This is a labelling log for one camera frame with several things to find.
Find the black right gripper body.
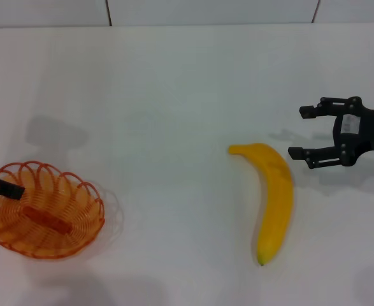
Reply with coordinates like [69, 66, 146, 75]
[332, 96, 374, 168]

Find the orange wire basket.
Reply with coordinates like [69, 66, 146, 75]
[0, 160, 106, 260]

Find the yellow banana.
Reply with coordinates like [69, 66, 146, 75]
[227, 142, 294, 267]

